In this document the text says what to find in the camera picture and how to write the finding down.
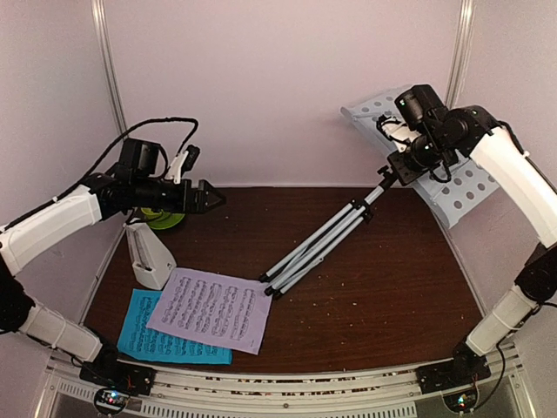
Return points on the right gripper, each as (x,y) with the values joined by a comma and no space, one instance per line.
(406,172)

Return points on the left aluminium corner post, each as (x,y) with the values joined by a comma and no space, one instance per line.
(104,43)

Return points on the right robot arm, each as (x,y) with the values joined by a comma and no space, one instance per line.
(428,136)

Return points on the white metronome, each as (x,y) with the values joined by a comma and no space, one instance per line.
(151,261)

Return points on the white music stand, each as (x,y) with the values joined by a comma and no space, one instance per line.
(450,194)

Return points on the right aluminium corner post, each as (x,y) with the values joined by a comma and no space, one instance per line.
(461,52)

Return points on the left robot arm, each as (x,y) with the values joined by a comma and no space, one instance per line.
(131,183)

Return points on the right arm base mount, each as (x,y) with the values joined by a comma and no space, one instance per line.
(456,379)

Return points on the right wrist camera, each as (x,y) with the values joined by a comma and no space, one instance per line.
(395,132)

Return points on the blue sheet music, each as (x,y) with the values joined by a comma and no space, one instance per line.
(144,344)

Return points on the aluminium corner post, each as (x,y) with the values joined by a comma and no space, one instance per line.
(461,52)
(104,43)

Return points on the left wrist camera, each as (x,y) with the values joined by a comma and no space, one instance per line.
(183,162)

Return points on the purple sheet music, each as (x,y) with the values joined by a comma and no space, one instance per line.
(213,309)

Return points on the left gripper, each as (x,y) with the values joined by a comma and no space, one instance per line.
(197,205)

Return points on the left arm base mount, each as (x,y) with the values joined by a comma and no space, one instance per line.
(118,381)

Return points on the green saucer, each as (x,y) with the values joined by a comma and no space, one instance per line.
(166,221)

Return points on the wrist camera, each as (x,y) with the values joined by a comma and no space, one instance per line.
(395,132)
(183,162)

